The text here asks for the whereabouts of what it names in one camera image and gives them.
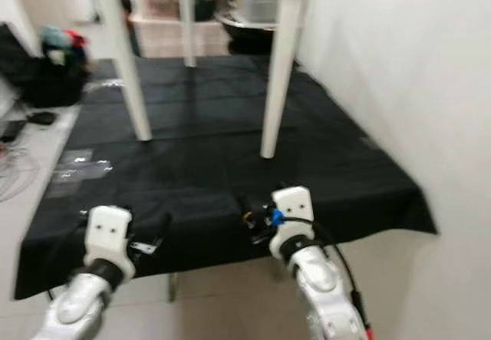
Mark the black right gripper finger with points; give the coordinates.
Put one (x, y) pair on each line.
(248, 211)

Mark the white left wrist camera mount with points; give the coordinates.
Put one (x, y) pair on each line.
(109, 240)

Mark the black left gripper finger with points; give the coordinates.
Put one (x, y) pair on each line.
(163, 230)

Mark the beige cloth-covered bench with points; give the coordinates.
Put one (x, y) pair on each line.
(169, 41)

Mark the clear tape patch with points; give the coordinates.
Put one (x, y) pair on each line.
(80, 173)

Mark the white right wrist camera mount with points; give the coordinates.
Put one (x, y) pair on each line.
(293, 217)

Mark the round black floor device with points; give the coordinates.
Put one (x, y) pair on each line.
(42, 118)

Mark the large black bowl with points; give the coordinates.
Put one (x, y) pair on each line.
(242, 37)

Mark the red cloth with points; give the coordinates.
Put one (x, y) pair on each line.
(77, 38)

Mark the person in dark shirt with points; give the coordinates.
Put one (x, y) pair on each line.
(130, 25)

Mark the white plastic table leg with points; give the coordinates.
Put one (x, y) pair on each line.
(281, 71)
(187, 25)
(126, 64)

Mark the black tablecloth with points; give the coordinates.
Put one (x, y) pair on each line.
(199, 179)

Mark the black floor chair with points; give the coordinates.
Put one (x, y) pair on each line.
(38, 71)

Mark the teal cloth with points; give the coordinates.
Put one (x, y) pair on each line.
(55, 37)

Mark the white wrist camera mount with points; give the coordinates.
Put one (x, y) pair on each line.
(109, 240)
(293, 217)

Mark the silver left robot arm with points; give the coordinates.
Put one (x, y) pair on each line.
(80, 309)

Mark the black power adapter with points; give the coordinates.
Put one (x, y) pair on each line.
(11, 131)

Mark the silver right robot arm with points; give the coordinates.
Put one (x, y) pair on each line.
(326, 298)

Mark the clear plastic storage bin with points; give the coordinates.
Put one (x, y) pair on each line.
(255, 6)

